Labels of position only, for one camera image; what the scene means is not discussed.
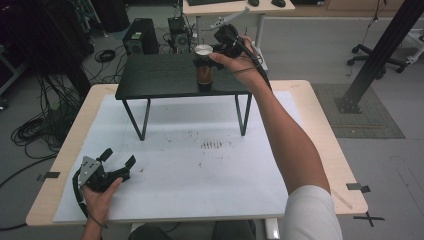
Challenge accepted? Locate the open computer tower with fan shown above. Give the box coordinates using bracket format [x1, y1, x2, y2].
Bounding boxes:
[167, 16, 193, 54]

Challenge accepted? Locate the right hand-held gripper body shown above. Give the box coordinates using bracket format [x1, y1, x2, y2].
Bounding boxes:
[210, 6, 251, 59]

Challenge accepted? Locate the brown jar with metal lid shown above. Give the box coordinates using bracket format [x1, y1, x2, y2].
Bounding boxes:
[194, 43, 215, 92]

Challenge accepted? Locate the black keyboard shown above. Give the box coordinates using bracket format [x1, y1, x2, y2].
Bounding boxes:
[186, 0, 247, 7]

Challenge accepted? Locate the black computer tower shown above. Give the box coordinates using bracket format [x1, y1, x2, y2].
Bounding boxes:
[122, 17, 160, 56]

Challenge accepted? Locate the black tape cross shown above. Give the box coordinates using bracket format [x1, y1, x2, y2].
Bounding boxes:
[353, 211, 386, 228]

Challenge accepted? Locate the white table mat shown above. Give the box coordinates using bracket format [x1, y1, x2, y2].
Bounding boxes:
[53, 90, 304, 224]

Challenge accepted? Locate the black metal post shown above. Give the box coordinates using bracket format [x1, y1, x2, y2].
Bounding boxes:
[334, 0, 424, 115]

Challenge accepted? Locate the grey floor mat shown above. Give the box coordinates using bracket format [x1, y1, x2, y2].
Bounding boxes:
[311, 82, 406, 140]

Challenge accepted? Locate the right hand-held gripper cable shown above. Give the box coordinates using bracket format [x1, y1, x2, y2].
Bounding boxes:
[234, 35, 273, 92]

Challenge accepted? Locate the black office chair base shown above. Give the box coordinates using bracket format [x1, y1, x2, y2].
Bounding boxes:
[346, 43, 410, 80]

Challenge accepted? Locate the bundle of black floor cables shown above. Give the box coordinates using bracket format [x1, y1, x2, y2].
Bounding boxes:
[9, 73, 86, 161]

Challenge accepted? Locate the hand-held gripper cable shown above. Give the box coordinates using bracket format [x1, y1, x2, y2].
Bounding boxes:
[234, 35, 273, 92]
[71, 168, 110, 230]

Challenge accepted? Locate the person's left hand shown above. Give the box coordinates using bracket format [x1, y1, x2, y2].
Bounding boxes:
[81, 176, 124, 226]

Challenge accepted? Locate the left hand-held gripper cable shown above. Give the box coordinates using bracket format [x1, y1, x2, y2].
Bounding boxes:
[71, 168, 110, 230]

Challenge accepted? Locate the black desktop shelf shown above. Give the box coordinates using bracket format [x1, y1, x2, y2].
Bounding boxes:
[114, 50, 259, 142]

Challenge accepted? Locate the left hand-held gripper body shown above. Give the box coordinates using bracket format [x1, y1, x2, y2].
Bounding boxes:
[77, 154, 131, 193]

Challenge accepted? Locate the coiled black cable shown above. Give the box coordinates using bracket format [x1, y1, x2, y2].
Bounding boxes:
[94, 48, 117, 64]

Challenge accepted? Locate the black tape strip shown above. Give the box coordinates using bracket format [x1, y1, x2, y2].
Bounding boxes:
[36, 171, 61, 183]
[345, 182, 372, 194]

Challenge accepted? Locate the white sleeve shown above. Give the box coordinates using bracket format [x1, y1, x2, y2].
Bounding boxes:
[281, 184, 344, 240]

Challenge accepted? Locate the person's right hand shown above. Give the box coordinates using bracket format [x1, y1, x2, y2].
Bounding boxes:
[208, 35, 272, 96]

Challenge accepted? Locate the light wooden desk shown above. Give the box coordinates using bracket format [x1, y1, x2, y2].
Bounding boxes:
[182, 0, 296, 78]

